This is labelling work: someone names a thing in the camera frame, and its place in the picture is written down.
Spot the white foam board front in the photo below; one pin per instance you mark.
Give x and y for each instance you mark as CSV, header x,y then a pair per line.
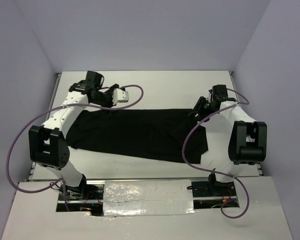
x,y
259,216

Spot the black long sleeve shirt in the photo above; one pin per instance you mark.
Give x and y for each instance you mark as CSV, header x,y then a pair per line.
x,y
156,134

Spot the aluminium rail edge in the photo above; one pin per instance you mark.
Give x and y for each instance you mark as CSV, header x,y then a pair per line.
x,y
248,139
55,88

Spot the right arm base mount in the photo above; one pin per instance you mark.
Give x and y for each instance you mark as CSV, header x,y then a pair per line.
x,y
211,189

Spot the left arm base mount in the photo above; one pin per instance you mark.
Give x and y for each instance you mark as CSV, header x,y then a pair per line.
x,y
91,200

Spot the aluminium rail left edge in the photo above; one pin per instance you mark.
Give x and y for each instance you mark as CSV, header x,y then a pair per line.
x,y
55,88

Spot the aluminium rail right edge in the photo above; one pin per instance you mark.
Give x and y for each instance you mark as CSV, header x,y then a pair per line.
x,y
248,139

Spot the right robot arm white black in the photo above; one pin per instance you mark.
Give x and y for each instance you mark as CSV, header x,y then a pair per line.
x,y
218,92

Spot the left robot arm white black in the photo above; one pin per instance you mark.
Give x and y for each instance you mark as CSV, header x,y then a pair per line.
x,y
47,142

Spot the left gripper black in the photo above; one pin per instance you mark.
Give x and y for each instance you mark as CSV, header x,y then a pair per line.
x,y
109,92

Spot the silver foil sheet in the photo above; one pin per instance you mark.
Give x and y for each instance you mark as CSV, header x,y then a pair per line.
x,y
147,198

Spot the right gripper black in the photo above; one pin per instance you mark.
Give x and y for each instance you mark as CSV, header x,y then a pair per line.
x,y
199,108

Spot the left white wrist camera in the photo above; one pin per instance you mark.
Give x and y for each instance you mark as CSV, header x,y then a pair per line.
x,y
119,96

